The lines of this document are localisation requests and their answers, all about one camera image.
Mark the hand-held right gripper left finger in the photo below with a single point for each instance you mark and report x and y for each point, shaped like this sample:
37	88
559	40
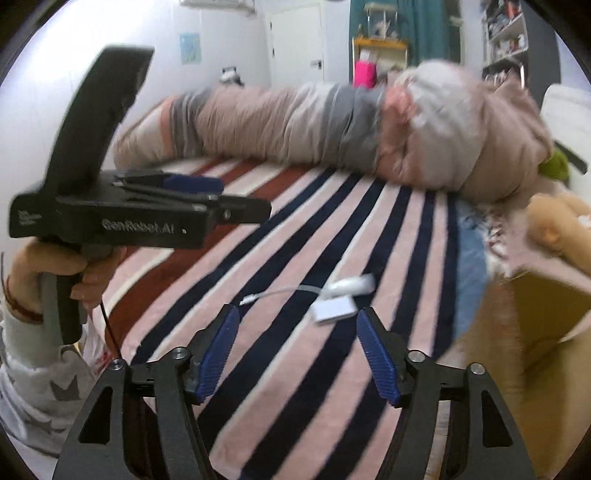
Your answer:
217	355

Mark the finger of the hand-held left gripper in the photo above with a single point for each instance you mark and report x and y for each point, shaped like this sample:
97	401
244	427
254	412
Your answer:
194	183
240	210

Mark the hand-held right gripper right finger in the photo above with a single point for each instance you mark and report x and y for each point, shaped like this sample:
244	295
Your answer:
376	360

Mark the white box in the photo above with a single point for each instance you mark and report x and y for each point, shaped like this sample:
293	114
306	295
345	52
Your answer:
336	310

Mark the brown cardboard box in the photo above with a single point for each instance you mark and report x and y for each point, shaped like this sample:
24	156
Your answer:
545	314

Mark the person's left forearm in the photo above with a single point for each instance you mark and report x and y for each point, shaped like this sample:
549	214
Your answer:
32	369

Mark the person's left hand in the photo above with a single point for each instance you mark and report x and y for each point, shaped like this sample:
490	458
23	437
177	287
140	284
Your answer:
32	272

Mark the striped blanket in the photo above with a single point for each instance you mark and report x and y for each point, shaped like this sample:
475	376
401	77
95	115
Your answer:
323	230

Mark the rolled pink grey duvet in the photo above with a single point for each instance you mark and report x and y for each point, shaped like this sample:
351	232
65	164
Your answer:
300	120

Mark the black and white bag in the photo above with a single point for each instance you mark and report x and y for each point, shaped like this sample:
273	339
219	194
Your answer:
231	76

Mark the white plastic bag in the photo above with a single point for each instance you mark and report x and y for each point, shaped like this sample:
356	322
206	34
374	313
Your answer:
98	346

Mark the white door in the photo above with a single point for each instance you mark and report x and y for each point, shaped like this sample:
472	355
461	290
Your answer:
295	41

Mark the white air conditioner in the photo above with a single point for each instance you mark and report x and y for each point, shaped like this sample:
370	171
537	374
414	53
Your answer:
217	3

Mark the pink gift bag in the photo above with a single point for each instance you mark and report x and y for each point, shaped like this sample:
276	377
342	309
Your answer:
364	74

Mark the yellow cabinet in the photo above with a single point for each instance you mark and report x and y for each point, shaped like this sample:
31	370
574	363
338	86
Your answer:
392	50

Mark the tan plush toy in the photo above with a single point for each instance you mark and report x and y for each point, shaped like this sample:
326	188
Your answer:
558	226

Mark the glass display case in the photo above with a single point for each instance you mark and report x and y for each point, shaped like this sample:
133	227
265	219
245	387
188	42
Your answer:
381	21

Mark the teal curtain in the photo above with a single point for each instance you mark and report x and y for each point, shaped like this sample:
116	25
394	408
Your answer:
429	27

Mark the green plush toy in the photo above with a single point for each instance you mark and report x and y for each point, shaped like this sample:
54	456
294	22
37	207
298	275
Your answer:
556	164

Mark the white headboard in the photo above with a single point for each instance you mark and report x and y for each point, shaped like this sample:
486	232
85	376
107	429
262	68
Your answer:
565	115

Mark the dark shelf unit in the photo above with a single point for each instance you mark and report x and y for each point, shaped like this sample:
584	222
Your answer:
540	37

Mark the blue wall poster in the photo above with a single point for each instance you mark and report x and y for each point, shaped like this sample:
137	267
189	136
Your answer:
190	48

